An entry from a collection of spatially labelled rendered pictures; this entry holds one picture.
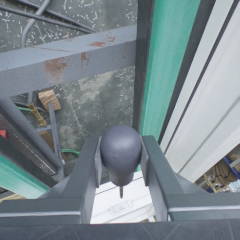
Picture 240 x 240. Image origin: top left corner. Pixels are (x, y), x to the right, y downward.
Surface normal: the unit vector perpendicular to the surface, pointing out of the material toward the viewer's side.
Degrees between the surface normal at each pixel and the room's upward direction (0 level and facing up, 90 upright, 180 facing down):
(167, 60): 0
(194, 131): 90
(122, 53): 0
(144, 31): 90
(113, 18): 0
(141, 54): 90
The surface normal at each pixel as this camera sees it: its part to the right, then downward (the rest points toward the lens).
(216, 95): -0.94, 0.28
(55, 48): -0.04, -0.58
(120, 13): 0.34, 0.76
